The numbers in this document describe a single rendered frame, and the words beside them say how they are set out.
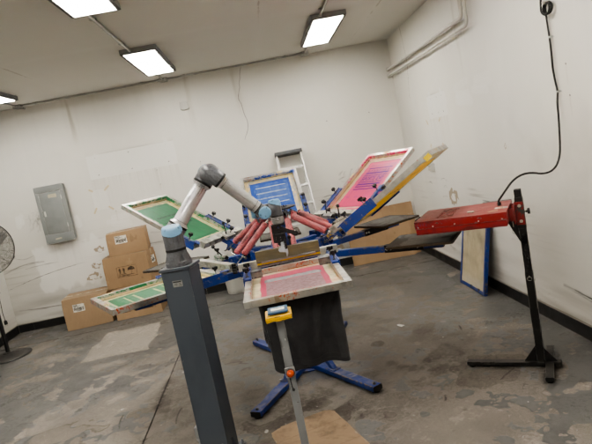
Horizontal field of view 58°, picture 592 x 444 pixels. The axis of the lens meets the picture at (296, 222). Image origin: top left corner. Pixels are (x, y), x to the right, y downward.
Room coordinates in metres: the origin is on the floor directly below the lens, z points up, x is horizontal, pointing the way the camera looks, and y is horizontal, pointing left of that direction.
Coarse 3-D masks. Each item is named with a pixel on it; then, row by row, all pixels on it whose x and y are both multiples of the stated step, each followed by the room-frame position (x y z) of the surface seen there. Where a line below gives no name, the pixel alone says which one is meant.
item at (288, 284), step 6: (270, 276) 3.36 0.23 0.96; (276, 276) 3.33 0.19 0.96; (282, 276) 3.30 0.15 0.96; (270, 282) 3.19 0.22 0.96; (276, 282) 3.16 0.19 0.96; (282, 282) 3.13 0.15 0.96; (288, 282) 3.10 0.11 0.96; (264, 288) 3.06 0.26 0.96; (270, 288) 3.03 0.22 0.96; (276, 288) 3.01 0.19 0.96; (282, 288) 2.98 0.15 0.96; (288, 288) 2.95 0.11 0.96; (294, 288) 2.92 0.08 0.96; (264, 294) 2.92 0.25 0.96; (270, 294) 2.89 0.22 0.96
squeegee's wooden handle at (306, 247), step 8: (312, 240) 3.30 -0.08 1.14; (272, 248) 3.29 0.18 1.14; (288, 248) 3.29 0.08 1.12; (296, 248) 3.29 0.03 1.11; (304, 248) 3.29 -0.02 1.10; (312, 248) 3.29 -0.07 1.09; (256, 256) 3.28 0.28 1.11; (264, 256) 3.28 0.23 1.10; (272, 256) 3.28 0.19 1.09; (280, 256) 3.28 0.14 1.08
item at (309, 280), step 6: (294, 270) 3.38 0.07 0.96; (300, 270) 3.35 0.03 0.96; (306, 270) 3.32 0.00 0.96; (324, 270) 3.21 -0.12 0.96; (300, 276) 3.20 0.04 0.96; (306, 276) 3.17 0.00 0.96; (312, 276) 3.14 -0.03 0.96; (318, 276) 3.11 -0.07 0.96; (324, 276) 3.08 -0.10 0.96; (294, 282) 3.07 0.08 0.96; (300, 282) 3.04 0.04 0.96; (306, 282) 3.01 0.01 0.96; (312, 282) 2.99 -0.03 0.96; (318, 282) 2.96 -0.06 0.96; (324, 282) 2.93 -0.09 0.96; (330, 282) 2.90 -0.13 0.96; (300, 288) 2.90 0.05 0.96
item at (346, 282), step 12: (288, 264) 3.46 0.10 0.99; (300, 264) 3.46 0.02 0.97; (336, 264) 3.17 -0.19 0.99; (348, 276) 2.82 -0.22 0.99; (252, 288) 3.12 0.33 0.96; (312, 288) 2.72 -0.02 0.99; (324, 288) 2.72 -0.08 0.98; (336, 288) 2.72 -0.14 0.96; (252, 300) 2.70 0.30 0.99; (264, 300) 2.70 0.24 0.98; (276, 300) 2.71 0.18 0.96
